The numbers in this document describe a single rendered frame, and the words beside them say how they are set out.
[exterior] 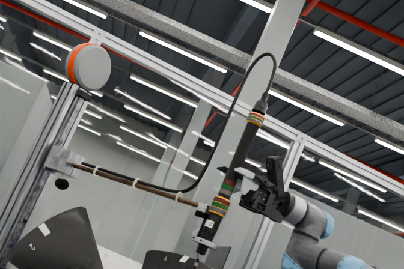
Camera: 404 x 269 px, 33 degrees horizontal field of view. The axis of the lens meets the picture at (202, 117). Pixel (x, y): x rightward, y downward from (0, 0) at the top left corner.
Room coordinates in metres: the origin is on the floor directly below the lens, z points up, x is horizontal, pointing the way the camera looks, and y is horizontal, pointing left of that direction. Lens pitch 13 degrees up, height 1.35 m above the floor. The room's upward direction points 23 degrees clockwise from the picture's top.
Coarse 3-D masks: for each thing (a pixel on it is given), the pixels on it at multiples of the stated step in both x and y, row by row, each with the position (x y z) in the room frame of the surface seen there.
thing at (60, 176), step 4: (60, 172) 2.14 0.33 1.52; (60, 176) 2.13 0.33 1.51; (64, 176) 2.13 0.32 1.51; (68, 176) 2.14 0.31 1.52; (56, 180) 2.13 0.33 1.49; (60, 180) 2.12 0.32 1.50; (64, 180) 2.12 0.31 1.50; (56, 184) 2.13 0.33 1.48; (60, 184) 2.12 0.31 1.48; (64, 184) 2.12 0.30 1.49; (68, 184) 2.13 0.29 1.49; (60, 188) 2.12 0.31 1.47; (64, 188) 2.12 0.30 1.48
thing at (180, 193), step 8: (272, 56) 1.76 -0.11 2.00; (248, 72) 1.80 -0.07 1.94; (272, 72) 1.75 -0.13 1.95; (272, 80) 1.75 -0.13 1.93; (240, 88) 1.80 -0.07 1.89; (232, 104) 1.80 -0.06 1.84; (224, 128) 1.81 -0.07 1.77; (216, 144) 1.80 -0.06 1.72; (208, 160) 1.81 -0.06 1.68; (96, 168) 2.05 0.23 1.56; (96, 176) 2.06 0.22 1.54; (120, 176) 1.99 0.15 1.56; (200, 176) 1.81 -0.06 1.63; (144, 184) 1.92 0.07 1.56; (152, 184) 1.90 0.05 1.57; (192, 184) 1.82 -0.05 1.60; (176, 192) 1.85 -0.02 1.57; (184, 192) 1.83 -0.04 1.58; (176, 200) 1.83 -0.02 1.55
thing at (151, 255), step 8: (152, 256) 1.97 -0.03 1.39; (160, 256) 1.97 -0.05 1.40; (176, 256) 1.96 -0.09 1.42; (144, 264) 1.96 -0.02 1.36; (152, 264) 1.95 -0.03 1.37; (160, 264) 1.94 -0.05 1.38; (168, 264) 1.93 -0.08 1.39; (176, 264) 1.93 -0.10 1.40; (184, 264) 1.93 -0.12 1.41; (192, 264) 1.93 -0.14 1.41; (200, 264) 1.93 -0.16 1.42
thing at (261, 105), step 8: (264, 96) 1.74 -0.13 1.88; (256, 104) 1.74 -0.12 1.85; (264, 104) 1.73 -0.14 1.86; (264, 112) 1.74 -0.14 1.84; (208, 216) 1.75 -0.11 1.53; (216, 216) 1.73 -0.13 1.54; (208, 224) 1.74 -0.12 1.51; (216, 224) 1.74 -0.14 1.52; (208, 232) 1.73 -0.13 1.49; (208, 240) 1.73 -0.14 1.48; (200, 248) 1.74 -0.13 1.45
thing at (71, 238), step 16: (80, 208) 1.80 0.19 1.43; (48, 224) 1.78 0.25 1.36; (64, 224) 1.78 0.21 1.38; (80, 224) 1.78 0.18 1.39; (32, 240) 1.77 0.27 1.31; (48, 240) 1.77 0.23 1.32; (64, 240) 1.77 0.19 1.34; (80, 240) 1.77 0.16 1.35; (16, 256) 1.76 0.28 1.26; (32, 256) 1.76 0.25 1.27; (48, 256) 1.76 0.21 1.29; (64, 256) 1.76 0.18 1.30; (80, 256) 1.75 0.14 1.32; (96, 256) 1.75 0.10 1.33
